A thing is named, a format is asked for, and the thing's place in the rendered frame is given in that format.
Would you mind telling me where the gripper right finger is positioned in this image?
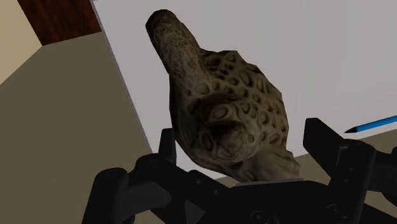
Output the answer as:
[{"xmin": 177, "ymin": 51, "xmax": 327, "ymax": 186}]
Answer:
[{"xmin": 303, "ymin": 117, "xmax": 397, "ymax": 224}]

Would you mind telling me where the dark brown wooden panel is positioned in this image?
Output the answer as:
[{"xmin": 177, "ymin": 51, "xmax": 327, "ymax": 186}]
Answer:
[{"xmin": 17, "ymin": 0, "xmax": 102, "ymax": 46}]

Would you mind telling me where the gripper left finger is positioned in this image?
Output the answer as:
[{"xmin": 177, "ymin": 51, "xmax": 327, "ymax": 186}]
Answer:
[{"xmin": 81, "ymin": 128, "xmax": 231, "ymax": 224}]

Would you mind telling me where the blue pen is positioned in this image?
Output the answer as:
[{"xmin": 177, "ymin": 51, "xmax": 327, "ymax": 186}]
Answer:
[{"xmin": 344, "ymin": 115, "xmax": 397, "ymax": 134}]

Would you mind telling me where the brown spotted leopard figure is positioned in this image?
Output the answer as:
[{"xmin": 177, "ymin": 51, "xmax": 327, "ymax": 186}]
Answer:
[{"xmin": 144, "ymin": 9, "xmax": 302, "ymax": 183}]

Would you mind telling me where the white table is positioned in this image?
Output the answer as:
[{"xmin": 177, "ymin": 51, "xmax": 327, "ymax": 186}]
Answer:
[{"xmin": 90, "ymin": 0, "xmax": 397, "ymax": 181}]

